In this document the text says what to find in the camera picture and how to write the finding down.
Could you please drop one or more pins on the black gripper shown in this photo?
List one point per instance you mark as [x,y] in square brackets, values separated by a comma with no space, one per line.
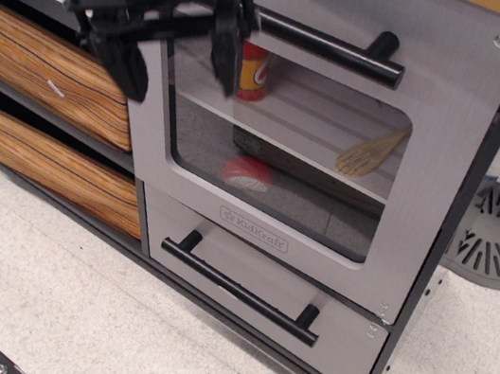
[122,59]

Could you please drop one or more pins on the black oven door handle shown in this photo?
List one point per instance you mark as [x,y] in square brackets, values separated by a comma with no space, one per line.
[372,62]

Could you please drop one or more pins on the grey toy oven door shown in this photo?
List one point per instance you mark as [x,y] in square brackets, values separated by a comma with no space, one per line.
[308,222]

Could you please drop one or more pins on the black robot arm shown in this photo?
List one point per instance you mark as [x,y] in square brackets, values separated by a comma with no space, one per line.
[113,29]

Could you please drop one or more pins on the white oven shelf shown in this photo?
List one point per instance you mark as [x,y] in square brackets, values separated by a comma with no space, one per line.
[303,113]

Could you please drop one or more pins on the grey lower oven drawer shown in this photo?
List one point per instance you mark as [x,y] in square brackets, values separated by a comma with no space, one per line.
[348,342]

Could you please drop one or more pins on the red yellow toy bottle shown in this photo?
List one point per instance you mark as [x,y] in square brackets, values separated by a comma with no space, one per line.
[253,73]

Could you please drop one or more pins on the upper wood grain bin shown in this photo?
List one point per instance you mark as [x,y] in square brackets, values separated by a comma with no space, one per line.
[63,79]

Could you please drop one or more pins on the wood grain bin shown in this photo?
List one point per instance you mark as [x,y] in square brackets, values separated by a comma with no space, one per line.
[63,79]
[44,154]

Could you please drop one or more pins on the red white toy cheese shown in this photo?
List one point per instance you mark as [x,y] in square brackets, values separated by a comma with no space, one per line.
[247,172]

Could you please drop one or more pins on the lower wood grain bin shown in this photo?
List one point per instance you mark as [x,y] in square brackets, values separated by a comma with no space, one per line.
[44,154]

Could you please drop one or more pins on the wooden slotted spatula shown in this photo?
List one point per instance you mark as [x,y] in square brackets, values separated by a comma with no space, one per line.
[362,159]

